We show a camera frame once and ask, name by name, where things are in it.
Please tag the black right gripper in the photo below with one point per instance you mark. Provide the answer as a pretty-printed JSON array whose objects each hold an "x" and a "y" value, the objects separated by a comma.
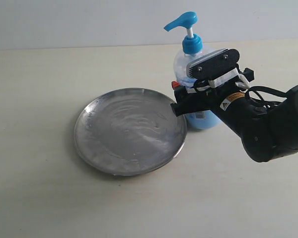
[{"x": 229, "y": 97}]

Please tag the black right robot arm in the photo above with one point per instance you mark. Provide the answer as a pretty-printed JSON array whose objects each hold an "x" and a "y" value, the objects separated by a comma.
[{"x": 265, "y": 119}]

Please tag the blue pump soap bottle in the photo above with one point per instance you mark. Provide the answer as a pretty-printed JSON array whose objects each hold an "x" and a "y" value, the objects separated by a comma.
[{"x": 192, "y": 49}]

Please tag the round steel plate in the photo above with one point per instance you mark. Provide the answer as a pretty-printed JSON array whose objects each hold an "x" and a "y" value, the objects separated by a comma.
[{"x": 129, "y": 132}]

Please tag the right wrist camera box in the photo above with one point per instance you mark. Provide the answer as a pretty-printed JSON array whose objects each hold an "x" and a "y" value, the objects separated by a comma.
[{"x": 216, "y": 68}]

